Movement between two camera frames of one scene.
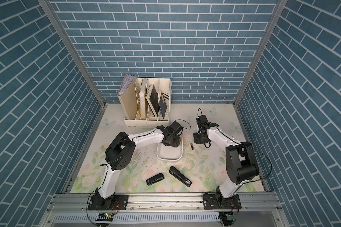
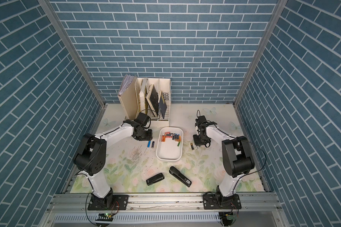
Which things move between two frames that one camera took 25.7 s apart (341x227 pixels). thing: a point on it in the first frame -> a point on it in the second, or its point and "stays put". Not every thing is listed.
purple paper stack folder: (127, 81) stays put
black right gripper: (196, 140) stays put
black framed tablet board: (152, 98) stays put
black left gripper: (176, 143) -> (149, 137)
